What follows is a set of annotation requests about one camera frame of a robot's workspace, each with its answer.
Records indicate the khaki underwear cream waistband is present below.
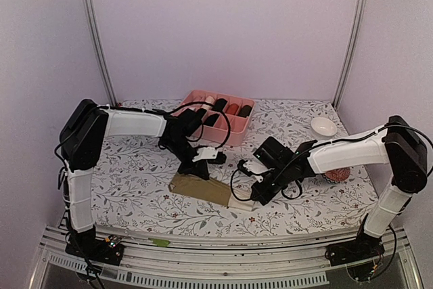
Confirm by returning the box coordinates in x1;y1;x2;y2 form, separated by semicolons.
168;173;254;212

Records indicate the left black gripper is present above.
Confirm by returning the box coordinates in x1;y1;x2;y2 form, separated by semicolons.
164;136;210;179

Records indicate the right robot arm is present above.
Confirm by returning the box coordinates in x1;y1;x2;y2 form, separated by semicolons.
251;115;432;259

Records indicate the red rolled underwear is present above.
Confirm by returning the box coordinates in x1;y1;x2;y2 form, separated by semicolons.
225;103;239;115

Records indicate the pink divided storage box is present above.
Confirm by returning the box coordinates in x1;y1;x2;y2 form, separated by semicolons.
177;89;256;146

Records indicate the pink folded cloth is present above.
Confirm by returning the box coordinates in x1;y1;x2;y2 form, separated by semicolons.
190;96;204;105

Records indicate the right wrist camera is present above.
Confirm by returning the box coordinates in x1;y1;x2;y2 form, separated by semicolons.
237;160;269;182

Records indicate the aluminium frame post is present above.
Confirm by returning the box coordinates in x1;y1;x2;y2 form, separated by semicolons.
83;0;118;106
332;0;367;111

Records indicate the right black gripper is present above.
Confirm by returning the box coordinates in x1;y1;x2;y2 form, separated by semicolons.
252;164;292;205

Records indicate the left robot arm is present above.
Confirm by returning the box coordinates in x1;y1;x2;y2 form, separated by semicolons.
55;99;227;258

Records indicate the white bowl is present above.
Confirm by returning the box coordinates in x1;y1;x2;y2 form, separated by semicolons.
310;116;338;137

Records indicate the aluminium front rail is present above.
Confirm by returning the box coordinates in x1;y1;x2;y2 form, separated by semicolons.
30;224;424;289

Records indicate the black underwear white trim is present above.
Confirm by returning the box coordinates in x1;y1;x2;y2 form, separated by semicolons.
204;114;220;127

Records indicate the left aluminium frame post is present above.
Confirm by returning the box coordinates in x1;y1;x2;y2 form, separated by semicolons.
83;0;118;106

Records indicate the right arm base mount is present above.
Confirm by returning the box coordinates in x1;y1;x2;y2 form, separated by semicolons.
325;229;385;282

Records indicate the floral table mat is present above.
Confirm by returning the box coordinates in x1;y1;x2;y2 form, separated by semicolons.
91;99;378;238

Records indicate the right aluminium frame post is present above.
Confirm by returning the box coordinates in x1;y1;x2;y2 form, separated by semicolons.
332;0;367;111

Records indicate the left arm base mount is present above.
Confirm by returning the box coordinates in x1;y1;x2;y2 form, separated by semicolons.
65;228;124;266

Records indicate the beige rolled underwear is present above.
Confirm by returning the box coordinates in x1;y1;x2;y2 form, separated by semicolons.
204;96;215;106

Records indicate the black rolled underwear back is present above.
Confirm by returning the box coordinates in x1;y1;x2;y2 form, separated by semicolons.
212;98;228;112

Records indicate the green tape scrap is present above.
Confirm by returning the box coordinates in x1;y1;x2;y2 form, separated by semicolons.
152;238;170;247

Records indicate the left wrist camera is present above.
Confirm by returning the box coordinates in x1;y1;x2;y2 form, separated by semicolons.
192;146;219;162

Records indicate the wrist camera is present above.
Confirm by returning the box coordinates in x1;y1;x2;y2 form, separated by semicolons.
237;160;269;182
192;146;219;162

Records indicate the red patterned bowl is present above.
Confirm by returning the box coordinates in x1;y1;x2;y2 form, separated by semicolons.
322;167;351;184

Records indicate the olive rolled underwear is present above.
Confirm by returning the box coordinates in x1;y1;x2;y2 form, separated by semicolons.
237;105;252;118

